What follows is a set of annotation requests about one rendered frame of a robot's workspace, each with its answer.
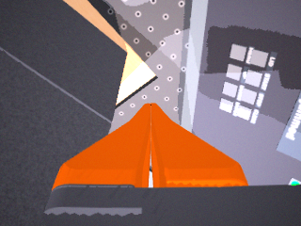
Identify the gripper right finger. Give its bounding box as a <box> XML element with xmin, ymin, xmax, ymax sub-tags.
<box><xmin>150</xmin><ymin>103</ymin><xmax>248</xmax><ymax>187</ymax></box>

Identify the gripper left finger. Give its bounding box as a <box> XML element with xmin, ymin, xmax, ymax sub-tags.
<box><xmin>52</xmin><ymin>104</ymin><xmax>151</xmax><ymax>190</ymax></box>

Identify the white thermal cycler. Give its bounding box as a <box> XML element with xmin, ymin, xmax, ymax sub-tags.
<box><xmin>181</xmin><ymin>0</ymin><xmax>301</xmax><ymax>186</ymax></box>

